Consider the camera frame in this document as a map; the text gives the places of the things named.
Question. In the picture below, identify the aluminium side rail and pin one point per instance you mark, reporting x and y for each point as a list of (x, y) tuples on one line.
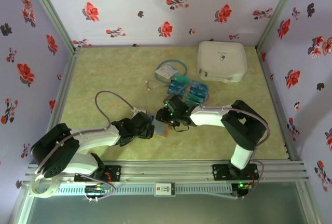
[(267, 78), (67, 78)]

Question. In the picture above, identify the brown card holder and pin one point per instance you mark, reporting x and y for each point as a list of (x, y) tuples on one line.
[(160, 128)]

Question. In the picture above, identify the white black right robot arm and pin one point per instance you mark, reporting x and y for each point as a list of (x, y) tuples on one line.
[(207, 116)]

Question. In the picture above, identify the white zip pouch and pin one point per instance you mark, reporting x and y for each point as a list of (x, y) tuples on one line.
[(221, 60)]

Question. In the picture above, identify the small white display label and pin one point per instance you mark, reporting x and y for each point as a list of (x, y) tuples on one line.
[(165, 189)]

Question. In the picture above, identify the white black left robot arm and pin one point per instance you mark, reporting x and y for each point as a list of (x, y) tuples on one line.
[(96, 136)]

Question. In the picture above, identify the clear tape roll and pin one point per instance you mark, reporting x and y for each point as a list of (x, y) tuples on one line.
[(33, 186)]

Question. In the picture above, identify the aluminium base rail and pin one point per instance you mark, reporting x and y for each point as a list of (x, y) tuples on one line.
[(166, 170)]

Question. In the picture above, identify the blue stethoscope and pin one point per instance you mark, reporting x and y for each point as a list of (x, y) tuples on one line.
[(179, 61)]

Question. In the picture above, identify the aluminium frame post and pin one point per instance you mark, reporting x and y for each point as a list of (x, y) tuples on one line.
[(278, 14), (52, 14)]

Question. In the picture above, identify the small circuit board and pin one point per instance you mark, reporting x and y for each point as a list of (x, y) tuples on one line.
[(243, 186), (97, 189)]

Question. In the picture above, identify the white blue paper packet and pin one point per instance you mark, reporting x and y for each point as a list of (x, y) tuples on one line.
[(166, 70)]

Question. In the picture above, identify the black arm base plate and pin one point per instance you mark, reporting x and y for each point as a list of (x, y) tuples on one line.
[(220, 172), (114, 172)]

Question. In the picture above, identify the teal credit card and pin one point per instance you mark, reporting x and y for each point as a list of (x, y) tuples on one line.
[(195, 99), (182, 78)]

